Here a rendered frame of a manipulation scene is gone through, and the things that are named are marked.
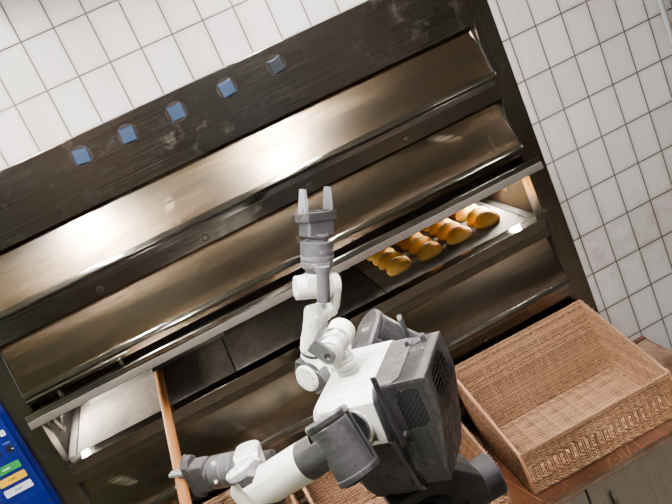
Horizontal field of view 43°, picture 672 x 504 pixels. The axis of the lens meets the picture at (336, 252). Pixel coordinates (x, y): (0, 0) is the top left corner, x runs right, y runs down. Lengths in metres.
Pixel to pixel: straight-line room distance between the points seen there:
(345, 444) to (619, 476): 1.24
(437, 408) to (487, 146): 1.26
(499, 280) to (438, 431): 1.22
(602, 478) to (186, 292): 1.41
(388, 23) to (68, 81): 1.00
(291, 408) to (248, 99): 1.03
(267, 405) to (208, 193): 0.75
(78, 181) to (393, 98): 1.02
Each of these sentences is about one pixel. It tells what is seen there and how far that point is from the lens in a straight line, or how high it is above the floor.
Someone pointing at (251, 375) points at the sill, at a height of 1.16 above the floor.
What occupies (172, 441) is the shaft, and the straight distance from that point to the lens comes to 2.58.
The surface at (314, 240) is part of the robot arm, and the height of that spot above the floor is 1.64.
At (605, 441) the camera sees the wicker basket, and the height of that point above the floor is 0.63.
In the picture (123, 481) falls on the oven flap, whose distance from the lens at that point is 2.96.
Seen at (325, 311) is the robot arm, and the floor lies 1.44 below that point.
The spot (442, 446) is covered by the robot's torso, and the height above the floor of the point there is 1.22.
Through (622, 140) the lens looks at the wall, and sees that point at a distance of 3.17.
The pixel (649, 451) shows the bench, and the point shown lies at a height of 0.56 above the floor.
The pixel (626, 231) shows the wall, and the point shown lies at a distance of 3.23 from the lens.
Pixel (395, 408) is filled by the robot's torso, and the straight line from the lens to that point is 1.89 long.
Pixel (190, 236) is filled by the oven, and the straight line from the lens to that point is 2.69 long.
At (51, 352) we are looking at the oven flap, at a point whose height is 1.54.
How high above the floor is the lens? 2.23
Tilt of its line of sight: 17 degrees down
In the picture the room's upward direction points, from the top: 24 degrees counter-clockwise
